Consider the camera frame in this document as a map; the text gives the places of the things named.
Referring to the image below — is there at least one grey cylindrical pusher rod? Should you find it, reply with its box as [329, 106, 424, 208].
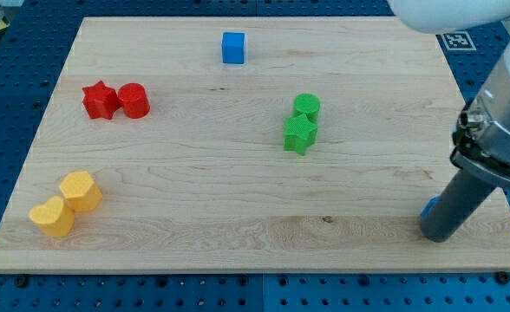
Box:
[420, 169, 495, 243]

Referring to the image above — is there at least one blue cube block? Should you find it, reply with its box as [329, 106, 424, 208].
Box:
[221, 32, 245, 64]

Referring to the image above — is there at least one green cylinder block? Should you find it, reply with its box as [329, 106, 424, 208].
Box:
[292, 93, 321, 123]

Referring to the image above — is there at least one red star block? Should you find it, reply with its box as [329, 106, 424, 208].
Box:
[82, 81, 121, 120]

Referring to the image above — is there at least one wooden board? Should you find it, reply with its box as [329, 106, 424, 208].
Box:
[0, 17, 510, 275]

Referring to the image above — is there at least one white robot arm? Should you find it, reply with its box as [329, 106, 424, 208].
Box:
[389, 0, 510, 189]

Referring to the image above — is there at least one green star block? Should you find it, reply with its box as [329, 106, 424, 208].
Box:
[283, 114, 318, 156]

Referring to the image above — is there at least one small blue block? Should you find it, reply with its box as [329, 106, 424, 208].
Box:
[420, 196, 438, 218]

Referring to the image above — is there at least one yellow hexagon block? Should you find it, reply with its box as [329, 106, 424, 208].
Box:
[59, 171, 102, 212]

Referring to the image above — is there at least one red cylinder block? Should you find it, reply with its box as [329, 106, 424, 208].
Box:
[117, 82, 150, 119]

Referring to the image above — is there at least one yellow heart block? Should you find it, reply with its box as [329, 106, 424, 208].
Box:
[29, 196, 75, 237]

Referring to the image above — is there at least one fiducial marker tag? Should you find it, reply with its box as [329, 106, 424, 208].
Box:
[441, 31, 476, 51]

